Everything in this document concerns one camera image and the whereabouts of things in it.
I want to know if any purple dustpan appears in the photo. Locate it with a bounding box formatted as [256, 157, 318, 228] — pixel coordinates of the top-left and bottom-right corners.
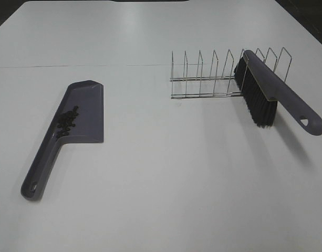
[20, 80, 104, 201]

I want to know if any pile of coffee beans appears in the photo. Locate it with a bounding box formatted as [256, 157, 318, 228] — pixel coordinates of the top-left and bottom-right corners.
[56, 106, 79, 140]

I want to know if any purple hand brush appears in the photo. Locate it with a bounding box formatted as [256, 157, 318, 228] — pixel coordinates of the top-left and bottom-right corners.
[234, 50, 322, 136]

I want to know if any chrome wire dish rack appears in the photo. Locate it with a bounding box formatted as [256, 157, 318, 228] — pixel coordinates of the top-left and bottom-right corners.
[170, 46, 293, 99]

